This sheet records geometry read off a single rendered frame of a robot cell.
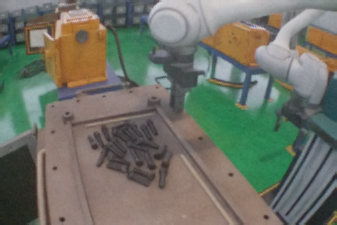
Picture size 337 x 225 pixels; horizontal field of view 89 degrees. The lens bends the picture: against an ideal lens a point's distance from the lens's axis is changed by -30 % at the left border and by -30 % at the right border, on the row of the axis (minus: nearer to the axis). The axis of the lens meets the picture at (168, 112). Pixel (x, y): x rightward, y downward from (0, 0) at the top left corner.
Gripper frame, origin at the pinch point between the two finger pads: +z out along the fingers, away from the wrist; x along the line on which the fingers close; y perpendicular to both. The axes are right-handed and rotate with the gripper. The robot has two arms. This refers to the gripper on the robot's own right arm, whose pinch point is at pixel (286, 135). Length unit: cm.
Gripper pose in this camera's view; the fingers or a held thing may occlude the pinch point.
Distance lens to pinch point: 104.6
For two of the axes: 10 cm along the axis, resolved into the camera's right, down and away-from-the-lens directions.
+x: -4.2, -5.2, 7.5
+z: -0.7, 8.4, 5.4
